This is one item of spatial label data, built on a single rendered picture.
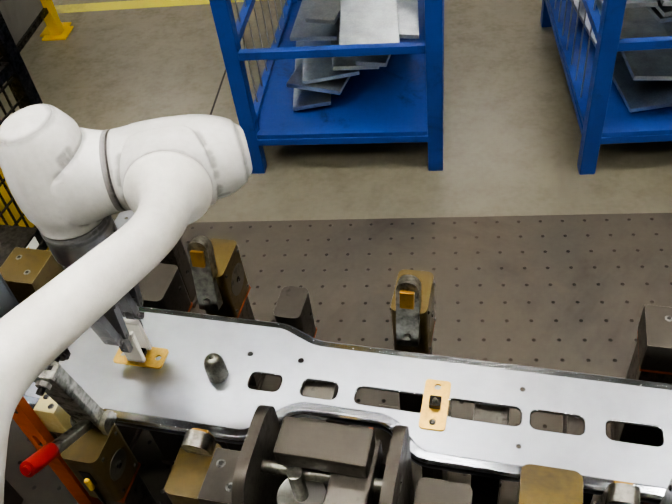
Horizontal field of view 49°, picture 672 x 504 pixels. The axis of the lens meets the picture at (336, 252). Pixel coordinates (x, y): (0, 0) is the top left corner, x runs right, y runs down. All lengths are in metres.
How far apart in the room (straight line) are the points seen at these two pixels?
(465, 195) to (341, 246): 1.24
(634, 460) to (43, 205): 0.82
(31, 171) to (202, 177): 0.19
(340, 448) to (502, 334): 0.77
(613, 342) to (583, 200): 1.40
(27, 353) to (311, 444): 0.34
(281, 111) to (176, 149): 2.31
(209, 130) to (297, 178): 2.19
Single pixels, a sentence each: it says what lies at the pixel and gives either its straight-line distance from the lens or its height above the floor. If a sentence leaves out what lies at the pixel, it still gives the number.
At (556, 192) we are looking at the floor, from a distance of 2.96.
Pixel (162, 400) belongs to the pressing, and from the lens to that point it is 1.19.
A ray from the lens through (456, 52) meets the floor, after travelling 3.77.
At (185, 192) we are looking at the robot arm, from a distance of 0.84.
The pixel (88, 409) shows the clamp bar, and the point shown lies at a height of 1.11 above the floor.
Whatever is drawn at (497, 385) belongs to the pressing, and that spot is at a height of 1.00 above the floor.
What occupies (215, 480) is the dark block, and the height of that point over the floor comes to 1.12.
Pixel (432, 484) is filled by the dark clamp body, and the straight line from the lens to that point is 0.96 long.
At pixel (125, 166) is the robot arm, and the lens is 0.89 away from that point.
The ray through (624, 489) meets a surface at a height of 1.11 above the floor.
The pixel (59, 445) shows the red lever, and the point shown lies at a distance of 1.06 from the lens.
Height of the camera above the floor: 1.93
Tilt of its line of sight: 45 degrees down
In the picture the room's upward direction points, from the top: 9 degrees counter-clockwise
